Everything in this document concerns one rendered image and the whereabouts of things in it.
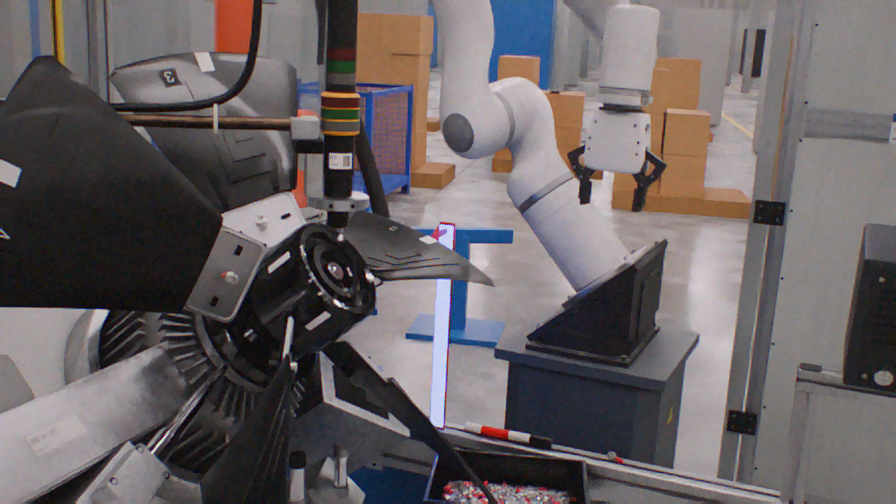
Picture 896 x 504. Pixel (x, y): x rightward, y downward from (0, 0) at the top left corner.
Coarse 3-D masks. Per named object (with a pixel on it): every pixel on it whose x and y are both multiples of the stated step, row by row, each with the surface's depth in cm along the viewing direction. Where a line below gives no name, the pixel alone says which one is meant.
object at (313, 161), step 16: (304, 128) 103; (304, 144) 103; (320, 144) 104; (304, 160) 107; (320, 160) 105; (304, 176) 107; (320, 176) 105; (304, 192) 107; (320, 192) 106; (320, 208) 105; (336, 208) 104; (352, 208) 105
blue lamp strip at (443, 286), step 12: (444, 240) 142; (444, 288) 143; (444, 300) 144; (444, 312) 144; (444, 324) 144; (444, 336) 145; (444, 348) 145; (444, 360) 146; (444, 372) 146; (432, 384) 147; (444, 384) 146; (432, 396) 148; (432, 408) 148; (432, 420) 148
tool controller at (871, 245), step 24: (864, 240) 120; (888, 240) 119; (864, 264) 116; (888, 264) 115; (864, 288) 117; (888, 288) 116; (864, 312) 118; (888, 312) 117; (864, 336) 119; (888, 336) 118; (864, 360) 121; (888, 360) 120; (864, 384) 123; (888, 384) 119
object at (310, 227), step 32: (320, 224) 100; (320, 256) 99; (352, 256) 103; (256, 288) 96; (288, 288) 94; (320, 288) 94; (352, 288) 99; (256, 320) 98; (352, 320) 96; (224, 352) 97; (256, 352) 98
